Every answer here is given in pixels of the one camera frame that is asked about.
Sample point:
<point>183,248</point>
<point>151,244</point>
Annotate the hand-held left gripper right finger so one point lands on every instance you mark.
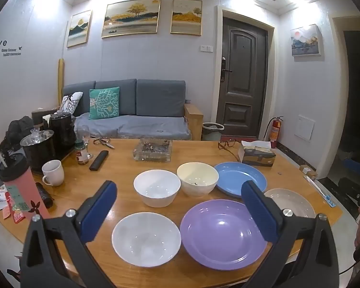
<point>258,213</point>

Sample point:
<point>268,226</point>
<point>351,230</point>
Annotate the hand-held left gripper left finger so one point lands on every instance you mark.
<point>99,213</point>

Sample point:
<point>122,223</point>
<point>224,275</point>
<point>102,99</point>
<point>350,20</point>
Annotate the beige plate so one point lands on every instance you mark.
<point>294,201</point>

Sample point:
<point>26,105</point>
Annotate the deep white bowl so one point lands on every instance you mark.
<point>156,186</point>

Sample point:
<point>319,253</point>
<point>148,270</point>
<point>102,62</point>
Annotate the cream bowl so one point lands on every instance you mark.
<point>198,177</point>

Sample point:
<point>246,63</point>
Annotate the blue plastic object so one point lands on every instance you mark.
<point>357,166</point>

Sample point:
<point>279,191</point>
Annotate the blue plate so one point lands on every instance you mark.
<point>237,177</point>

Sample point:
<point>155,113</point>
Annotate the purple plate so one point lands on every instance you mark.
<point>219,234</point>

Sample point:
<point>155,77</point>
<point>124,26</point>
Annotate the white and blue strip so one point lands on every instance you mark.
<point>321,192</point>

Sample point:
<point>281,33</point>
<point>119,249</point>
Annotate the black remote control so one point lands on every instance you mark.
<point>98,161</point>

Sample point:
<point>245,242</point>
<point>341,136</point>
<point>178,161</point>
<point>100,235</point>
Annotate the wide white bowl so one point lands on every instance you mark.
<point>144,240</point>

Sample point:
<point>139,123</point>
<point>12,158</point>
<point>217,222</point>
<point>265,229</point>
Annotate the tissue box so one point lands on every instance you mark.
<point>258,156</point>

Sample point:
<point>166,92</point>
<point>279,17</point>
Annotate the black cylinder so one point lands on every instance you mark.
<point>43,195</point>

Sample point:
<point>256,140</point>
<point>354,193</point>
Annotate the white mug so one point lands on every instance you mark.
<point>54,172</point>

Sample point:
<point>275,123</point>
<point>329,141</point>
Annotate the small spice bottle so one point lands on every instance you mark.
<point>81,154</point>

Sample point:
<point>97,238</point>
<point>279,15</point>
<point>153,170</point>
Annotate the small wooden box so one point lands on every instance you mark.
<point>308,173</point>

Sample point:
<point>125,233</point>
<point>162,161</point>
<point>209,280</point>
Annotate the tortoiseshell glasses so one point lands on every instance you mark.
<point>219,145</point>

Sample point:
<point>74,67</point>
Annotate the pink bottle with black lid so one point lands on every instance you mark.
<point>21,192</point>

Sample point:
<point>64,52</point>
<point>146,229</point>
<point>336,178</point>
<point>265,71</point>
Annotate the wine glass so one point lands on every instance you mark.
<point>84,133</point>

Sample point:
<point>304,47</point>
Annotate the glass ashtray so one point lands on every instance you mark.
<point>153,151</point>

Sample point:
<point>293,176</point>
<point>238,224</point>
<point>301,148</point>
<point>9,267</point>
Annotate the red snack packet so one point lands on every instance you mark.
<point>16,216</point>

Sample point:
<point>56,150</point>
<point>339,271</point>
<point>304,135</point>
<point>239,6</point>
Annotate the red fire extinguisher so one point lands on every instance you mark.
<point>275,132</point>

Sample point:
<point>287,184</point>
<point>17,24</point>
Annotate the black electric kettle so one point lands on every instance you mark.
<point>61,132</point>

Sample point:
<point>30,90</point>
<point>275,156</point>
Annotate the grey trash bin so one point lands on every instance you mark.
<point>211,133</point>

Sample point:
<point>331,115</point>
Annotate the grey sofa cover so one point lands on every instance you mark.
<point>138,126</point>

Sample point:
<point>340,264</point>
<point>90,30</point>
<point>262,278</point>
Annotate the teal patterned cushion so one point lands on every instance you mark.
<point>103,103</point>

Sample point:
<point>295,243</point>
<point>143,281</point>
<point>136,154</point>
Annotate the dark brown canister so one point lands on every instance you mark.
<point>39,118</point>

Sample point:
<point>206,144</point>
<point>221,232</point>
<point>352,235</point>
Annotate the wooden sofa end table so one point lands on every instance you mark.
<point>193,120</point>

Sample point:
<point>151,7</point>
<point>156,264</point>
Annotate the white patterned cushion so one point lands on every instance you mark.
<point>70,102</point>

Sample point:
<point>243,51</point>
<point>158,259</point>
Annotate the black bag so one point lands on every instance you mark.
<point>18,129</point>

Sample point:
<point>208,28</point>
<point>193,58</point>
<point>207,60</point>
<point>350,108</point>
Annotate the grey sofa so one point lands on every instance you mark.
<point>159,99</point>

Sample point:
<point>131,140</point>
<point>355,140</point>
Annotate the dark grey door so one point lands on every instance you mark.
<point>241,81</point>

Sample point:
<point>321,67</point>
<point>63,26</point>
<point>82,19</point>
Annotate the yellow rolled mat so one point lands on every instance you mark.
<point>61,78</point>

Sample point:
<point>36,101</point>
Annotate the white-framed mountain painting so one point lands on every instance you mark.
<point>306,40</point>

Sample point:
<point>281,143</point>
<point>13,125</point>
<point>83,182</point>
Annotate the small framed landscape painting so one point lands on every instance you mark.
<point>79,28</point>

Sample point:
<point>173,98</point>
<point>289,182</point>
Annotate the wide framed tree painting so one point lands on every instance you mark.
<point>130,18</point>

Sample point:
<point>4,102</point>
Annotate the square framed tree painting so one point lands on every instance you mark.
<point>186,16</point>

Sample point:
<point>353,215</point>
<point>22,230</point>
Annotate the thin metal-frame glasses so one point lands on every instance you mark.
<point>108,144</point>

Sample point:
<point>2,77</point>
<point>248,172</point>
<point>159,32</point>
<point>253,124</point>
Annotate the white wall panel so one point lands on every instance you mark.
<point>305,127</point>

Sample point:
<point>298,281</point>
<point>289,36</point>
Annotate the white light switch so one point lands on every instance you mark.
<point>206,48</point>

